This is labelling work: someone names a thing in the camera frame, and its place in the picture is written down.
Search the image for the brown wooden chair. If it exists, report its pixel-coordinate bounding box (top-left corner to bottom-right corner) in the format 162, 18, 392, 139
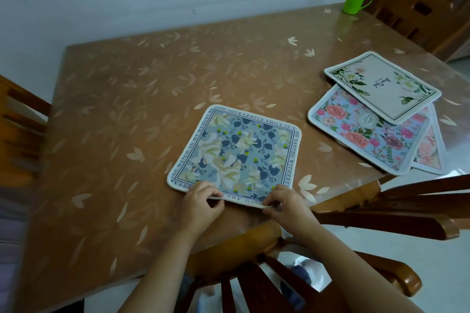
310, 173, 470, 242
374, 0, 470, 63
0, 74, 52, 194
176, 220, 423, 313

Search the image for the peach floral cloth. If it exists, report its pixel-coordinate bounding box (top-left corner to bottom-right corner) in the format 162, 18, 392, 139
410, 103, 448, 176

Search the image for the person's left hand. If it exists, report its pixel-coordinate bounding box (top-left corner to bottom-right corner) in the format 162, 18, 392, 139
178, 181, 225, 240

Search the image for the green plastic cup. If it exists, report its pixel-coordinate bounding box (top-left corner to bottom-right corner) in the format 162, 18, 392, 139
342, 0, 375, 15

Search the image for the blue floral square cloth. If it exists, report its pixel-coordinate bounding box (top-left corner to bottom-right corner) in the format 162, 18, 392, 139
167, 104, 303, 209

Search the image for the pink rose floral cloth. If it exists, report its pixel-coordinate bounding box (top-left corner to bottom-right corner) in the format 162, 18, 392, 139
307, 84, 431, 177

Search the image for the person's left forearm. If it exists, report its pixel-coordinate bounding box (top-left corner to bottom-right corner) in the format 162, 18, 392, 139
117, 226, 206, 313

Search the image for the person's right hand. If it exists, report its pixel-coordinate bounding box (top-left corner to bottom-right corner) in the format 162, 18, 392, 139
262, 184, 324, 248

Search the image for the clear leaf print table cover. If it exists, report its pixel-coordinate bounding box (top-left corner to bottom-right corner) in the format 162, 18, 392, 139
13, 2, 470, 313

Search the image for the person's right forearm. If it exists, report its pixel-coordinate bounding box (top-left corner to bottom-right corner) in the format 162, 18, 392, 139
294, 224, 427, 313

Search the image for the white cloth with green leaves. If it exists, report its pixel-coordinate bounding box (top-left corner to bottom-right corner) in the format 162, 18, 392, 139
324, 51, 442, 126

